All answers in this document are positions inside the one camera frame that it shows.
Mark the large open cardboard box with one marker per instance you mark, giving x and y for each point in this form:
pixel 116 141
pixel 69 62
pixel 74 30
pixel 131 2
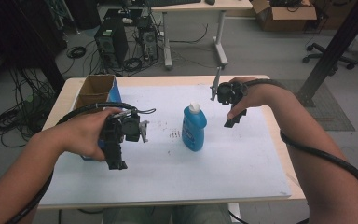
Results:
pixel 286 17

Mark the grey computer tower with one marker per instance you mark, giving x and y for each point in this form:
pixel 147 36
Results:
pixel 149 40

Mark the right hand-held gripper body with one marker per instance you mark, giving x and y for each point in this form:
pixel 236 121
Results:
pixel 230 92

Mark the white desk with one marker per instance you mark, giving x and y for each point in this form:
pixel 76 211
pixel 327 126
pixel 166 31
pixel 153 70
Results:
pixel 199 4

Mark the black keyboard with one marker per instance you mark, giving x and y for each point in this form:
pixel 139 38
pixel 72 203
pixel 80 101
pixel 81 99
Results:
pixel 172 2

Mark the blue bottle with white cap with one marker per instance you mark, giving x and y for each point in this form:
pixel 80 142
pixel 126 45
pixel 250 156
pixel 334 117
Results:
pixel 194 130

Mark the dark curtain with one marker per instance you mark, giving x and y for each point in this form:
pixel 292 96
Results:
pixel 18 37

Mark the cardboard box blue side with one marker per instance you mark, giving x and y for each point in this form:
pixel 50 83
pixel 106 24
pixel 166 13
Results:
pixel 94 88

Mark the black computer mouse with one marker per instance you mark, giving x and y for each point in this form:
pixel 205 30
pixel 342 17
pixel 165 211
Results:
pixel 210 2

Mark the person's left hand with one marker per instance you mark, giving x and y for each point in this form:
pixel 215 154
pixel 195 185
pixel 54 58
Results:
pixel 80 133

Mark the black office chair base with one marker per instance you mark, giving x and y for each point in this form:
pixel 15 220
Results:
pixel 326 56

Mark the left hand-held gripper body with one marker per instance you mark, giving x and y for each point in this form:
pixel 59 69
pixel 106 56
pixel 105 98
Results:
pixel 130 127

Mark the black metal post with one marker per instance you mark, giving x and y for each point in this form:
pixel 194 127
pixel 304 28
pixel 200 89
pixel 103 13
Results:
pixel 335 49

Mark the grey floor mat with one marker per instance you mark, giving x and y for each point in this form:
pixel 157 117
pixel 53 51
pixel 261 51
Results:
pixel 326 115

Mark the black computer tower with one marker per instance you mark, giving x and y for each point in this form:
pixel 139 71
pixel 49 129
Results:
pixel 110 40

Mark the person's legs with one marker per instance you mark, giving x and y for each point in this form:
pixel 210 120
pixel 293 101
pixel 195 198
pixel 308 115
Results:
pixel 195 214

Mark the person's right hand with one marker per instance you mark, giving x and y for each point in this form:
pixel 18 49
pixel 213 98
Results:
pixel 254 93

